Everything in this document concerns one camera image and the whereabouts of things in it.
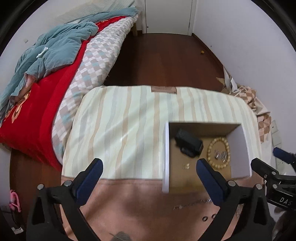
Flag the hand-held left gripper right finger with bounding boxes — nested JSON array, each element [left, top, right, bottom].
[[196, 159, 275, 241]]

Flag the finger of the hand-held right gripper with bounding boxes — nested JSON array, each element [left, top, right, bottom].
[[251, 158, 279, 180], [273, 147, 296, 163]]

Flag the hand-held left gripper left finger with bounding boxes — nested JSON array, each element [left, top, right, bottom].
[[26, 158, 104, 241]]

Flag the white cardboard box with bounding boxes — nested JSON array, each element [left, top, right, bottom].
[[161, 121, 253, 194]]

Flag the silver chain necklace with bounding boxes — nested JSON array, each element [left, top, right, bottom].
[[173, 198, 215, 210]]

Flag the silver earrings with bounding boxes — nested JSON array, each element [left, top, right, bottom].
[[214, 150, 228, 162]]

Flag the black watch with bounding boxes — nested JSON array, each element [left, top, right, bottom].
[[174, 129, 204, 158]]

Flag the striped beige cloth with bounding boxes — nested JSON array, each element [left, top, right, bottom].
[[61, 85, 263, 241]]

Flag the brown checkered cloth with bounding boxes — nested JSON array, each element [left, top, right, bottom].
[[235, 86, 272, 143]]

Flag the red blanket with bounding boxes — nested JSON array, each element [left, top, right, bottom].
[[0, 17, 121, 171]]

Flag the brown cloth label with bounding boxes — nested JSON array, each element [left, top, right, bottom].
[[151, 86, 177, 94]]

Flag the checkered bedsheet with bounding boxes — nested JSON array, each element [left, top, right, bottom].
[[51, 16, 139, 164]]

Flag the blue-grey quilt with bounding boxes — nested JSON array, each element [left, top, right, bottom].
[[0, 7, 139, 127]]

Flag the pale striped pillow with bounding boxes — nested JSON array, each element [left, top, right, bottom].
[[66, 0, 135, 24]]

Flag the white door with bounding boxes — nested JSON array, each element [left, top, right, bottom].
[[142, 0, 197, 36]]

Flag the wooden bead bracelet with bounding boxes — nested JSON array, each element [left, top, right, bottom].
[[206, 137, 231, 171]]

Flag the white wall socket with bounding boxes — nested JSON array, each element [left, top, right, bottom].
[[271, 120, 283, 147]]

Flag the pink hair tie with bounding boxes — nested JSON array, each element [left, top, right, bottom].
[[9, 189, 22, 213]]

